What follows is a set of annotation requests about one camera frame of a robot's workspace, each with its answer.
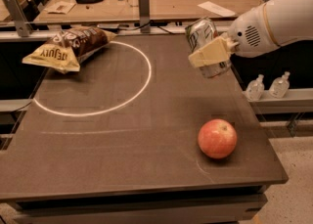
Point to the clear sanitizer bottle left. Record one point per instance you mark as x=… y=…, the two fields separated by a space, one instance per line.
x=255 y=88

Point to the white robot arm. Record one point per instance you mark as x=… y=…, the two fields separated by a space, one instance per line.
x=289 y=21

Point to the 7up soda can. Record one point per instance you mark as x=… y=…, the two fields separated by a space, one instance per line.
x=198 y=34

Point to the small paper card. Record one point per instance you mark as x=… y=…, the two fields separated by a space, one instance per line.
x=60 y=8

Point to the clear sanitizer bottle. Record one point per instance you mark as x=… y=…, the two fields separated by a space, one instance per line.
x=255 y=88
x=280 y=86

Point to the left metal bracket post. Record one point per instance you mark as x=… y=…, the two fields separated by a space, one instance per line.
x=22 y=26

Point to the red apple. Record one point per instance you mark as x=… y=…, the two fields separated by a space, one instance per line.
x=217 y=138

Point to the small white paper sheet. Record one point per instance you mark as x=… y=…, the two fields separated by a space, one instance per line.
x=216 y=9

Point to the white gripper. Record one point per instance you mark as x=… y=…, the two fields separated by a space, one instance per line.
x=248 y=35

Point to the brown yellow chip bag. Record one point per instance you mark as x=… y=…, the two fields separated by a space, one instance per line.
x=69 y=48

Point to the clear sanitizer bottle right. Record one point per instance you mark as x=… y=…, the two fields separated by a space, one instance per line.
x=280 y=86

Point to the middle metal bracket post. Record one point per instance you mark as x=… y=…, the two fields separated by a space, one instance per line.
x=144 y=15

